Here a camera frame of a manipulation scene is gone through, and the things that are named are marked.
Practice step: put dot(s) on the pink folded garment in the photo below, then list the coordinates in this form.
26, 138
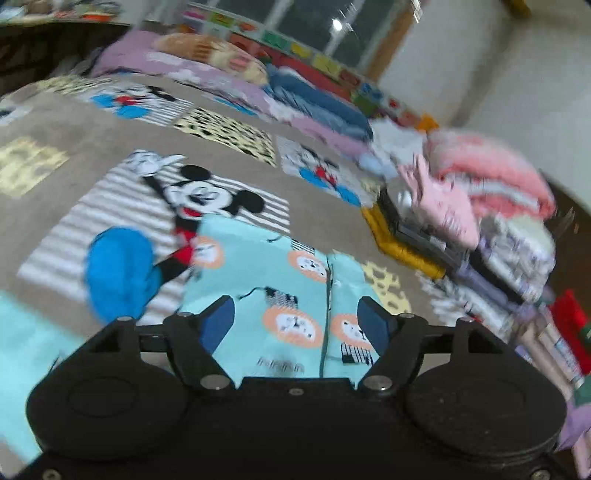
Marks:
443, 203

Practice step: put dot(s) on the cartoon printed grey blanket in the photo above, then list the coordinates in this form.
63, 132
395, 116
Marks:
69, 207

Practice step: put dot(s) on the blue folded quilt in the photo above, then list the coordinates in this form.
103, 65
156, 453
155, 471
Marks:
314, 101

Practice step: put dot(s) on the pink fluffy blanket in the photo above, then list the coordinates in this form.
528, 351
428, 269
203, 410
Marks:
489, 166

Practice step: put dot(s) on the mustard yellow folded garment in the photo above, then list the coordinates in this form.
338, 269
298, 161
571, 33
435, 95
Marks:
401, 251

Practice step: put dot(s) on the dark cluttered desk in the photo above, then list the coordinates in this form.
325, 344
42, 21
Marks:
46, 41

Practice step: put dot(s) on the red garment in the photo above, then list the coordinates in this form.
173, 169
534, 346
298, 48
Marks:
572, 327

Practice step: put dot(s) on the orange plush pillow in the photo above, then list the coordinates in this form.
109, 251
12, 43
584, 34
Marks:
212, 55

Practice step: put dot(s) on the window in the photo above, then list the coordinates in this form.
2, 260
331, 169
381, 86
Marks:
304, 23

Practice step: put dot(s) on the pillows and blankets row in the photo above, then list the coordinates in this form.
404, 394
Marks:
138, 55

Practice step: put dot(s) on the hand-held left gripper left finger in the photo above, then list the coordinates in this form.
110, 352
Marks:
217, 323

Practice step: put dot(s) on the teal printed garment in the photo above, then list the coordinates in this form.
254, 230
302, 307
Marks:
27, 346
258, 267

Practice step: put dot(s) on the colourful wall border strip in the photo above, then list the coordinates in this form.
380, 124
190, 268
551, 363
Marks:
323, 62

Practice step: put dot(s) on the black white striped folded garment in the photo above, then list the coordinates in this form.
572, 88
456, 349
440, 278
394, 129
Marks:
415, 230

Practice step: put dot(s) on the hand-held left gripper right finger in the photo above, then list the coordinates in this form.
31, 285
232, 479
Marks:
373, 323

